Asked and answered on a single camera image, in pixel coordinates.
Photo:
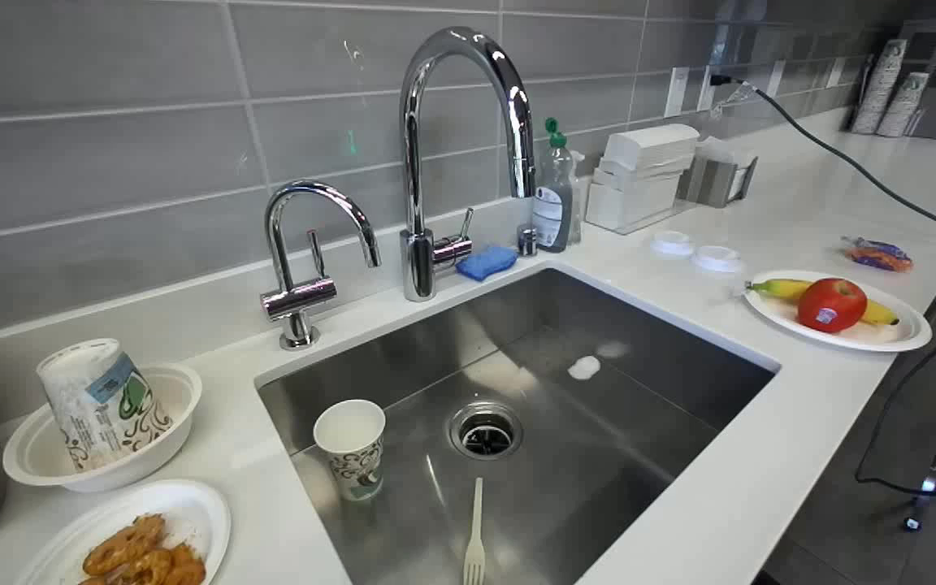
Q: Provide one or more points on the clear plastic lid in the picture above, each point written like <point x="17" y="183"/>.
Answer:
<point x="718" y="262"/>

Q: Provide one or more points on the white plate holding fruit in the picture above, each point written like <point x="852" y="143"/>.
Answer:
<point x="772" y="313"/>

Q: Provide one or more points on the white plate holding fried food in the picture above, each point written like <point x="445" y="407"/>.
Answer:
<point x="192" y="515"/>

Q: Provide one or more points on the blue sponge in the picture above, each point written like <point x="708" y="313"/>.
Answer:
<point x="487" y="264"/>

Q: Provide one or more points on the small chrome counter cap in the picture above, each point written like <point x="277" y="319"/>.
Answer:
<point x="526" y="240"/>

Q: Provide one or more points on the green-capped dish soap bottle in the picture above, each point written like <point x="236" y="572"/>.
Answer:
<point x="550" y="205"/>

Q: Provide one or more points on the small white scrap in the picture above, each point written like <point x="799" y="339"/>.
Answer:
<point x="581" y="367"/>

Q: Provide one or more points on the round sink drain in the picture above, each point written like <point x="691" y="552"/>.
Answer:
<point x="484" y="433"/>

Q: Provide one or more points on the tall chrome gooseneck faucet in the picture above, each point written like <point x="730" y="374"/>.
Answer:
<point x="412" y="164"/>

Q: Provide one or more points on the small printed paper cup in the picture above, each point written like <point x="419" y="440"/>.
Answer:
<point x="353" y="442"/>

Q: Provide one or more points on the clear plastic knife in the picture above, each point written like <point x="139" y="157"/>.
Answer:
<point x="437" y="483"/>

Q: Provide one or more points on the small chrome faucet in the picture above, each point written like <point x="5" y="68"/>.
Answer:
<point x="277" y="249"/>

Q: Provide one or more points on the white napkin dispenser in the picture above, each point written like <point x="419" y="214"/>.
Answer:
<point x="642" y="180"/>

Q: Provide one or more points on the stainless steel sink basin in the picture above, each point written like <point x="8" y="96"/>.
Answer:
<point x="619" y="457"/>

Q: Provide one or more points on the white plastic fork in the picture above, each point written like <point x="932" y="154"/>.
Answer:
<point x="476" y="552"/>

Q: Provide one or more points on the shiny metal holder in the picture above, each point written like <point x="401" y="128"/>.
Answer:
<point x="717" y="180"/>

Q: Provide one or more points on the yellow banana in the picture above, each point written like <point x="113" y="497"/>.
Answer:
<point x="778" y="286"/>

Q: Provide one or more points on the white foam bowl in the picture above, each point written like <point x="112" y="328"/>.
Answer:
<point x="178" y="407"/>

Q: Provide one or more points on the red apple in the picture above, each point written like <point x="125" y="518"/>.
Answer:
<point x="828" y="306"/>

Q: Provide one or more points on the large printed paper cup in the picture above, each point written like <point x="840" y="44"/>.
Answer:
<point x="96" y="407"/>

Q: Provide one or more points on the colourful snack wrapper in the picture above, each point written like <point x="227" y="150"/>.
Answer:
<point x="875" y="255"/>

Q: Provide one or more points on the brown fried food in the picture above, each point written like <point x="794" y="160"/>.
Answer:
<point x="145" y="557"/>

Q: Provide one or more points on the white cup stack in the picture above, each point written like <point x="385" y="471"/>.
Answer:
<point x="903" y="107"/>

